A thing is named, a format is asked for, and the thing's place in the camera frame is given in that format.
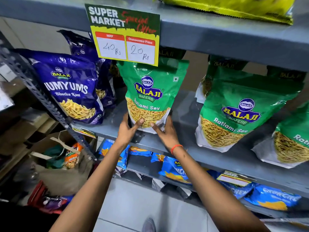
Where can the person's right hand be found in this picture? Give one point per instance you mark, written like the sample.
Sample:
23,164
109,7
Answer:
169,138

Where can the person's left hand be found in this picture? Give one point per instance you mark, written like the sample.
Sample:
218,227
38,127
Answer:
125,136

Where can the person's left thumb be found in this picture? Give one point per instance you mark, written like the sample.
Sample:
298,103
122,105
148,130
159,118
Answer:
138,124

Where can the person's right thumb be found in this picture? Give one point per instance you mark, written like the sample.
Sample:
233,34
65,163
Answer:
156,127

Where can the green snack packet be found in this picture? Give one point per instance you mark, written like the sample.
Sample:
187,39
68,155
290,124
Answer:
289,144
241,111
217,70
154,89
172,53
287,74

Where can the person's right forearm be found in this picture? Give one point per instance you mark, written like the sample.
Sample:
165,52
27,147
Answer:
212,190

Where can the person's left forearm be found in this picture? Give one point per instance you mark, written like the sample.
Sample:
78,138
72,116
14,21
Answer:
91,190

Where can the orange wristband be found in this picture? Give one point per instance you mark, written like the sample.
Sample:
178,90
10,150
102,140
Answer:
175,147

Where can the row of light blue packets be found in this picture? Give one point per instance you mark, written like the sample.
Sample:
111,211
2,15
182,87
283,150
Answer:
173,167

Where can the small yellow shelf label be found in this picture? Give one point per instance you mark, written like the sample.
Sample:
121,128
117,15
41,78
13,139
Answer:
233,179
83,131

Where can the orange snack packet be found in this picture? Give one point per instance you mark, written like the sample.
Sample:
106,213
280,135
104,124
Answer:
72,157

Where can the dark blue snack packet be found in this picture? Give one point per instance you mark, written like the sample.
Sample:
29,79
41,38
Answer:
70,86
83,47

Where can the beige cloth tote bag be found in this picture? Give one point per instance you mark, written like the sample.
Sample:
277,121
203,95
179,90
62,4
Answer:
65,178

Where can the green and yellow price sign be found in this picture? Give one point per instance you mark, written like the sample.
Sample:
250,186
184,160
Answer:
125,33

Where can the person's grey shoe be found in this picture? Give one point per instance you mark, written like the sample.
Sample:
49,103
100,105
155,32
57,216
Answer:
149,225

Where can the grey metal shelving rack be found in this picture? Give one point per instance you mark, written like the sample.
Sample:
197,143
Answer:
217,38

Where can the brown cardboard boxes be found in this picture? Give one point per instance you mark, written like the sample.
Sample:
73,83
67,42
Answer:
26,132

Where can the red bag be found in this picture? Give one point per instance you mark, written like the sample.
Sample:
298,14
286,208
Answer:
38,195

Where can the white paper sheets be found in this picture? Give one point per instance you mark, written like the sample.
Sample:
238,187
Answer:
4,96

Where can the yellow snack packet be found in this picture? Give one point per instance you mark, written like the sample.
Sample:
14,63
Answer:
229,6

